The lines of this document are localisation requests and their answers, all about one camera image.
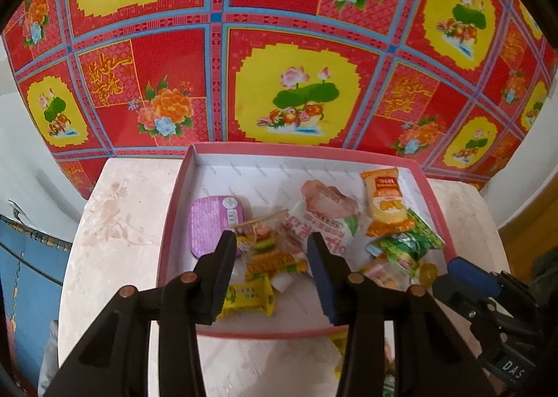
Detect brown wooden furniture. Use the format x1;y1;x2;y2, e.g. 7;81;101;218
497;185;558;260

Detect black cable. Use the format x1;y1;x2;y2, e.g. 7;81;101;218
0;212;74;250

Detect orange cake packet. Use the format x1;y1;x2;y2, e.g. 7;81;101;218
360;166;416;238

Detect red floral printed blanket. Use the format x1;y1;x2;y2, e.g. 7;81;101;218
2;0;556;201

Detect pink jelly drink pouch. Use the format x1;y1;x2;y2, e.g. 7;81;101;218
279;179;363;294

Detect yellow candy packet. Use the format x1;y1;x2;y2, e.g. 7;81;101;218
216;274;277;320
330;331;350;381

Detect pink shallow cardboard box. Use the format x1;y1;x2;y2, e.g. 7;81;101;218
156;142;451;340

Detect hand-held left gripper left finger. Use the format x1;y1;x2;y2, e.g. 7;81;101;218
44;230;239;397

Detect burger gummy packet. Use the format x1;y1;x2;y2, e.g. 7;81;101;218
232;209;309;283

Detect blue foam floor mat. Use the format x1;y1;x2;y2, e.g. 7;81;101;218
0;214;73;384

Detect white plastic bag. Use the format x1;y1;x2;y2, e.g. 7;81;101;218
37;319;61;397

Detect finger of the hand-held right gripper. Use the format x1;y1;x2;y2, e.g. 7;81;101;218
448;257;526;297
431;273;495;326

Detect small clear candy packet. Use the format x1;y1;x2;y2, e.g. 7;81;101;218
361;260;407;292

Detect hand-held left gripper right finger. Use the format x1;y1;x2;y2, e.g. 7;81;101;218
306;232;496;397

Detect green snack packet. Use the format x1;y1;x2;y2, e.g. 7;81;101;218
365;209;446;272

